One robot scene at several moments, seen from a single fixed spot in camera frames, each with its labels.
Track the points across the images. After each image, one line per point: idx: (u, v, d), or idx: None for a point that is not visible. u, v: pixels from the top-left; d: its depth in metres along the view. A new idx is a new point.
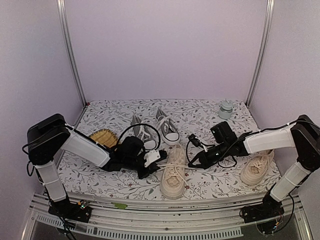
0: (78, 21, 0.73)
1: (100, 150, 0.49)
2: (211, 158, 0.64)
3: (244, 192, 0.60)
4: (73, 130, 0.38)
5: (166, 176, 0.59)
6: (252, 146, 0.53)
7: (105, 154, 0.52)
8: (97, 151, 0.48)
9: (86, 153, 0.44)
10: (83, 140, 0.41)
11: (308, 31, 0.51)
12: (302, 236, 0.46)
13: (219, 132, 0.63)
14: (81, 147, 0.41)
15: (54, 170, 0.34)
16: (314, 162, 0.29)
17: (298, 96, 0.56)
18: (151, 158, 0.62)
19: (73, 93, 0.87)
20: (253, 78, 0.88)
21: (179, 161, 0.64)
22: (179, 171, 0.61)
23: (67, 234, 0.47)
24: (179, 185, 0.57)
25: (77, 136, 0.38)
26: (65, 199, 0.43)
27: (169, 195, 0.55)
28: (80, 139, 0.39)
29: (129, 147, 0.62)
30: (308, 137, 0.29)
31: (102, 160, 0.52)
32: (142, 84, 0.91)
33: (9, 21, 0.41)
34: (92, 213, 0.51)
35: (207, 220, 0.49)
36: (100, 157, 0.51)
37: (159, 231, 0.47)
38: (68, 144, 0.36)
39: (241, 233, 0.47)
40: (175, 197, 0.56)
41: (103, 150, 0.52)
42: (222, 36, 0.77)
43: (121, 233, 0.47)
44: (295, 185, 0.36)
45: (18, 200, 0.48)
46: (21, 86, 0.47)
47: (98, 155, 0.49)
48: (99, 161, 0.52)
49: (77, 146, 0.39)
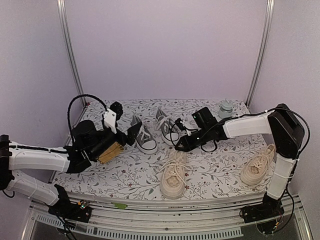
0: (78, 21, 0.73)
1: (56, 157, 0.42)
2: (192, 140, 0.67)
3: (245, 192, 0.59)
4: (15, 147, 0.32)
5: (166, 175, 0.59)
6: (231, 131, 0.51)
7: (61, 158, 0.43)
8: (52, 159, 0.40)
9: (40, 164, 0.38)
10: (30, 152, 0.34)
11: (308, 31, 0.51)
12: (302, 236, 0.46)
13: (200, 117, 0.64)
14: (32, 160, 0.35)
15: (26, 183, 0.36)
16: (289, 149, 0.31)
17: (298, 95, 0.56)
18: (109, 122, 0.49)
19: (73, 93, 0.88)
20: (253, 78, 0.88)
21: (180, 161, 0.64)
22: (179, 170, 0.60)
23: (67, 235, 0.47)
24: (178, 185, 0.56)
25: (21, 152, 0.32)
26: (56, 200, 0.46)
27: (169, 194, 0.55)
28: (27, 152, 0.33)
29: (82, 140, 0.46)
30: (285, 125, 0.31)
31: (63, 166, 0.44)
32: (142, 84, 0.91)
33: (9, 21, 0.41)
34: (92, 213, 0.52)
35: (207, 220, 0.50)
36: (55, 163, 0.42)
37: (160, 231, 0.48)
38: (15, 163, 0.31)
39: (241, 233, 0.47)
40: (175, 197, 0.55)
41: (59, 155, 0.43)
42: (222, 36, 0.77)
43: (121, 233, 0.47)
44: (286, 178, 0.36)
45: (17, 203, 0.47)
46: (20, 87, 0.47)
47: (56, 162, 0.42)
48: (59, 168, 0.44)
49: (26, 161, 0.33)
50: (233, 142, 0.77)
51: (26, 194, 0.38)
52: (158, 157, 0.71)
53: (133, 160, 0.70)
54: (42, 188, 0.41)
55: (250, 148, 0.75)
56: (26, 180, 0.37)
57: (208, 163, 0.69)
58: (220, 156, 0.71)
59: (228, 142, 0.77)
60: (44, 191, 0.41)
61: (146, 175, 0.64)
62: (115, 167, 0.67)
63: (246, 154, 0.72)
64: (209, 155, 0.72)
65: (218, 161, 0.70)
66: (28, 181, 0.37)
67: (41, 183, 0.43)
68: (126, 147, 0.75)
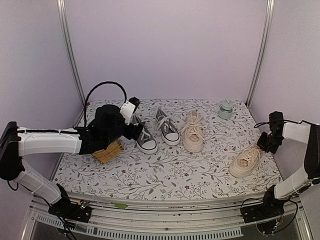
0: (79, 21, 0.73)
1: (67, 138, 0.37)
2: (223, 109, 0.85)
3: (245, 192, 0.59)
4: (25, 132, 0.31)
5: (189, 134, 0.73)
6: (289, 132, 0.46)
7: (74, 138, 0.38)
8: (62, 139, 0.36)
9: (51, 147, 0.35)
10: (39, 135, 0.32)
11: (308, 30, 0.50)
12: (301, 236, 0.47)
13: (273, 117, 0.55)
14: (41, 145, 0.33)
15: (33, 176, 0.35)
16: None
17: (298, 95, 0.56)
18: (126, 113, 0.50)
19: (73, 94, 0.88)
20: (253, 78, 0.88)
21: (195, 123, 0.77)
22: (198, 130, 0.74)
23: (67, 234, 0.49)
24: (198, 141, 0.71)
25: (30, 136, 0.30)
26: (57, 195, 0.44)
27: (193, 149, 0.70)
28: (36, 135, 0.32)
29: (104, 119, 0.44)
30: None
31: (75, 146, 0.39)
32: (142, 84, 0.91)
33: (8, 20, 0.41)
34: (92, 213, 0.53)
35: (207, 220, 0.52)
36: (68, 146, 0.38)
37: (159, 231, 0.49)
38: (25, 148, 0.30)
39: (241, 233, 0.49)
40: (196, 150, 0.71)
41: (70, 135, 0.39)
42: (221, 36, 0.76)
43: (121, 233, 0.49)
44: (293, 189, 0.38)
45: (17, 201, 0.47)
46: (21, 88, 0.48)
47: (67, 143, 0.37)
48: (72, 149, 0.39)
49: (34, 145, 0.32)
50: (233, 142, 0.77)
51: (31, 189, 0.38)
52: (158, 157, 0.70)
53: (132, 160, 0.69)
54: (47, 184, 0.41)
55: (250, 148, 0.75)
56: (34, 173, 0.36)
57: (208, 163, 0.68)
58: (220, 156, 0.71)
59: (228, 142, 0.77)
60: (48, 186, 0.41)
61: (146, 174, 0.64)
62: (115, 167, 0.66)
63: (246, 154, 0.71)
64: (209, 155, 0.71)
65: (218, 161, 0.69)
66: (35, 174, 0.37)
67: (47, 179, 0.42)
68: (126, 147, 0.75)
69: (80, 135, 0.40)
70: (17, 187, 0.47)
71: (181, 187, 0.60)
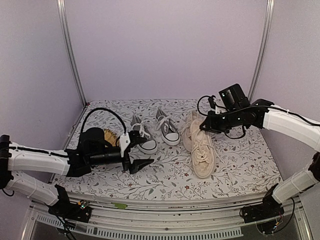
0: (78, 21, 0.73)
1: (56, 160, 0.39)
2: None
3: (245, 192, 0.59)
4: (15, 148, 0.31)
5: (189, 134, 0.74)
6: (274, 124, 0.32)
7: (63, 162, 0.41)
8: (51, 161, 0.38)
9: (40, 168, 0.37)
10: (30, 155, 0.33)
11: (308, 30, 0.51)
12: (302, 236, 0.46)
13: (231, 98, 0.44)
14: (31, 164, 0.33)
15: (26, 182, 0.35)
16: None
17: (297, 94, 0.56)
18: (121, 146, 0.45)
19: (73, 94, 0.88)
20: (253, 78, 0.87)
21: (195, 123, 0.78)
22: None
23: (67, 234, 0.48)
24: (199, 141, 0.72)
25: (21, 154, 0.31)
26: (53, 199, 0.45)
27: None
28: (26, 154, 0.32)
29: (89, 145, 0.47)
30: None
31: (63, 169, 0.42)
32: (142, 84, 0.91)
33: (9, 19, 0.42)
34: (92, 213, 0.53)
35: (207, 220, 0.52)
36: (55, 167, 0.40)
37: (160, 231, 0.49)
38: (15, 166, 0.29)
39: (241, 233, 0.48)
40: None
41: (58, 157, 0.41)
42: (222, 35, 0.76)
43: (122, 233, 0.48)
44: (298, 189, 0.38)
45: (17, 201, 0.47)
46: (21, 88, 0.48)
47: (55, 165, 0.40)
48: (58, 170, 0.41)
49: (25, 164, 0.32)
50: (233, 142, 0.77)
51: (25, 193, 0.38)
52: (158, 157, 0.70)
53: (132, 160, 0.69)
54: (41, 188, 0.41)
55: (250, 148, 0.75)
56: (26, 178, 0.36)
57: None
58: (220, 156, 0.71)
59: (228, 142, 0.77)
60: (43, 190, 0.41)
61: (146, 175, 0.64)
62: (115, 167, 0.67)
63: (246, 154, 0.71)
64: None
65: (218, 161, 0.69)
66: (27, 180, 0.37)
67: (41, 183, 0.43)
68: None
69: (69, 159, 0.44)
70: (13, 193, 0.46)
71: (181, 187, 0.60)
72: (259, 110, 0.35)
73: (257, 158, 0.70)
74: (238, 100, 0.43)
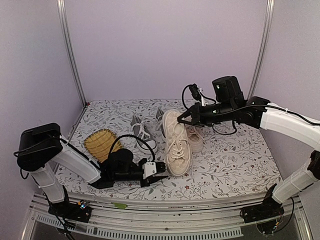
0: (78, 21, 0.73)
1: (92, 169, 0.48)
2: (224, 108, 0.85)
3: (244, 192, 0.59)
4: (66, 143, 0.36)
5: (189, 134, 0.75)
6: (271, 124, 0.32)
7: (96, 172, 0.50)
8: (88, 168, 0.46)
9: (78, 170, 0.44)
10: (76, 155, 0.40)
11: (307, 30, 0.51)
12: (302, 236, 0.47)
13: (227, 93, 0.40)
14: (73, 163, 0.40)
15: (49, 174, 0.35)
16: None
17: (297, 93, 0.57)
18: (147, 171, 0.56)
19: (73, 94, 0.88)
20: (253, 78, 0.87)
21: None
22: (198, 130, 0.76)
23: (67, 234, 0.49)
24: (199, 140, 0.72)
25: (69, 150, 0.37)
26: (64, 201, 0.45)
27: (193, 148, 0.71)
28: (73, 152, 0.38)
29: (118, 164, 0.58)
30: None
31: (92, 177, 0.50)
32: (142, 84, 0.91)
33: (10, 19, 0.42)
34: (92, 213, 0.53)
35: (207, 220, 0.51)
36: (89, 174, 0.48)
37: (160, 231, 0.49)
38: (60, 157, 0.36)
39: (241, 233, 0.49)
40: (197, 149, 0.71)
41: (94, 168, 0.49)
42: (222, 35, 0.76)
43: (121, 233, 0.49)
44: (299, 189, 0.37)
45: (17, 201, 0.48)
46: (21, 87, 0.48)
47: (89, 173, 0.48)
48: (88, 177, 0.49)
49: (68, 160, 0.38)
50: (233, 142, 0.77)
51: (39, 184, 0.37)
52: (158, 157, 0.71)
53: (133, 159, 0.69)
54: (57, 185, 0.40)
55: (250, 148, 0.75)
56: (51, 172, 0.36)
57: (208, 163, 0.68)
58: (220, 156, 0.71)
59: (228, 142, 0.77)
60: (57, 188, 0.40)
61: None
62: None
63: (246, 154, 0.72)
64: (209, 155, 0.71)
65: (218, 161, 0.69)
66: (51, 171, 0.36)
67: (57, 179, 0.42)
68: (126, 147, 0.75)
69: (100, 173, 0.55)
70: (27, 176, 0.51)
71: (181, 187, 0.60)
72: (257, 110, 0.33)
73: (257, 158, 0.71)
74: (234, 96, 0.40)
